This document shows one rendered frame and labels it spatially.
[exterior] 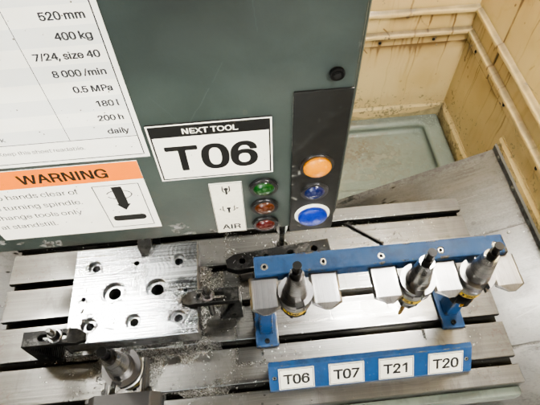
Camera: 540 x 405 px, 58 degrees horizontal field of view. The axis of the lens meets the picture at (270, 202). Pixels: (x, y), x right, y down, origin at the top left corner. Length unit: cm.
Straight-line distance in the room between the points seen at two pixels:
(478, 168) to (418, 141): 41
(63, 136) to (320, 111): 20
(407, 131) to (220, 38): 171
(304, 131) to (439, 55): 148
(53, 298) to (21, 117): 98
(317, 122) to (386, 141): 157
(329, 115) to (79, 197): 23
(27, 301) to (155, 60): 108
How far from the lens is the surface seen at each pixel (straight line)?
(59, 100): 38
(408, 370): 117
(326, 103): 38
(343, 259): 90
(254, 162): 42
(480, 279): 93
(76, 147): 41
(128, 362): 84
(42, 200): 48
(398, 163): 189
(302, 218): 49
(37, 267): 140
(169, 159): 41
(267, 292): 88
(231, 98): 36
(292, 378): 112
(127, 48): 34
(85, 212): 49
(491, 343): 128
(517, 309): 144
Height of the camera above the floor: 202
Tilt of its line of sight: 56 degrees down
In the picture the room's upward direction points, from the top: 2 degrees counter-clockwise
